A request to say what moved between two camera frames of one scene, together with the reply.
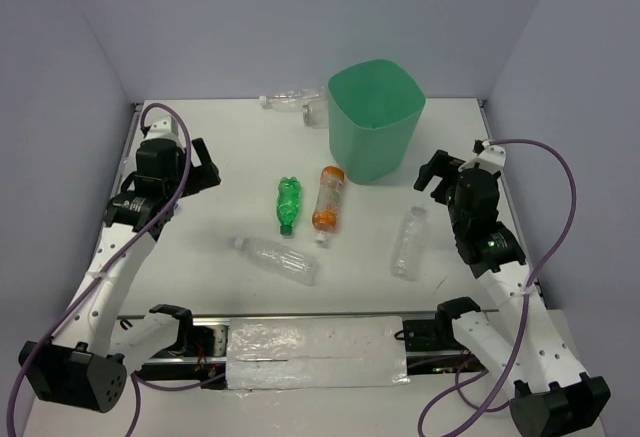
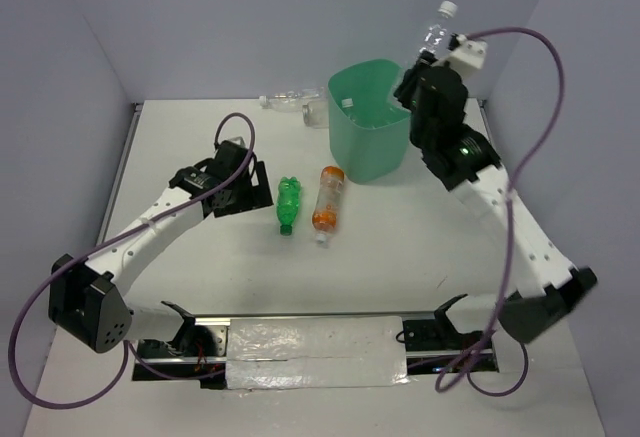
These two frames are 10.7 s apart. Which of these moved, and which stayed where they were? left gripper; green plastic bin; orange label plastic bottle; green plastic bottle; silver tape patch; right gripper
Moved: right gripper; left gripper
Stayed: silver tape patch; orange label plastic bottle; green plastic bottle; green plastic bin
